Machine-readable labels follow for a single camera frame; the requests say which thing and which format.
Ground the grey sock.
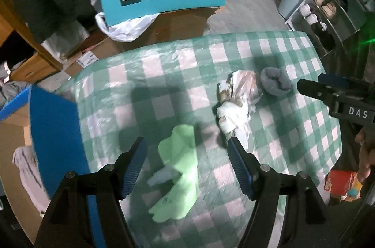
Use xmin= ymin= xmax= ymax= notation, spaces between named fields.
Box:
xmin=260 ymin=68 xmax=292 ymax=97

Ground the white patterned cloth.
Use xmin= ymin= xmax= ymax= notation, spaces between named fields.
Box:
xmin=216 ymin=70 xmax=263 ymax=149

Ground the light green cloth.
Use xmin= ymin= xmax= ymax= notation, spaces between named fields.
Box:
xmin=147 ymin=124 xmax=199 ymax=223

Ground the grey fleece cloth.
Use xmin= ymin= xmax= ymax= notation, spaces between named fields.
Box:
xmin=12 ymin=146 xmax=50 ymax=216

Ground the right hand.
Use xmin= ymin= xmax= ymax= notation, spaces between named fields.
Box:
xmin=355 ymin=127 xmax=374 ymax=183

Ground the red small box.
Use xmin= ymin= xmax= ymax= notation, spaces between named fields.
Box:
xmin=324 ymin=170 xmax=362 ymax=202

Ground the shoe rack with shoes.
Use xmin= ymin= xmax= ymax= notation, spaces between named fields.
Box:
xmin=285 ymin=0 xmax=374 ymax=58

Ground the blue-edged cardboard box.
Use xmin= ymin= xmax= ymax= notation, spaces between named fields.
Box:
xmin=1 ymin=85 xmax=106 ymax=247

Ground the green checkered tablecloth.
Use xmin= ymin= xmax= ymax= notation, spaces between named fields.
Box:
xmin=57 ymin=31 xmax=342 ymax=247

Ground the brown cardboard box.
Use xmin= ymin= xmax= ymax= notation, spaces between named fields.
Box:
xmin=62 ymin=7 xmax=221 ymax=77

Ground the wooden louvered cabinet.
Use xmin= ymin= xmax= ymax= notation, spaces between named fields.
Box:
xmin=1 ymin=0 xmax=62 ymax=85

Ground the white plastic bag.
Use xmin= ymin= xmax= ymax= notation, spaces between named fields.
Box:
xmin=95 ymin=12 xmax=159 ymax=42

